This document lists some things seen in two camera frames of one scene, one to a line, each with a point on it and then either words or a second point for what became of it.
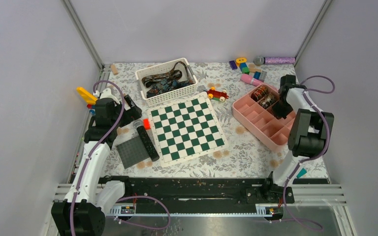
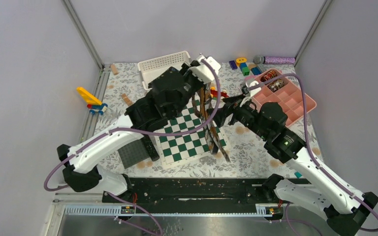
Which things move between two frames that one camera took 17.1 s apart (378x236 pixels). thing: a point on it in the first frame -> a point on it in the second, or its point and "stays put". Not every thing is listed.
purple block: x=233 y=65 stays put
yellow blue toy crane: x=90 y=99 stays put
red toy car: x=217 y=95 stays put
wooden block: x=114 y=70 stays put
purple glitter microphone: x=261 y=60 stays put
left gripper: x=131 y=114 -> x=186 y=72
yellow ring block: x=240 y=60 stays put
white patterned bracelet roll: x=270 y=99 -> x=275 y=84
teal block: x=301 y=173 stays put
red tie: x=259 y=93 -> x=270 y=74
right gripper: x=278 y=113 -> x=232 y=105
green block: x=245 y=70 stays put
